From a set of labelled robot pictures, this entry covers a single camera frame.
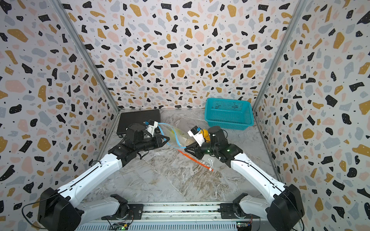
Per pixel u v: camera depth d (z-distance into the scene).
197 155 0.65
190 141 0.90
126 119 1.17
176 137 0.75
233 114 1.21
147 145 0.65
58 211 0.38
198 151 0.64
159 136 0.72
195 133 0.65
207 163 0.90
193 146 0.67
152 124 0.72
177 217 0.73
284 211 0.39
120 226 0.70
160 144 0.72
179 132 0.86
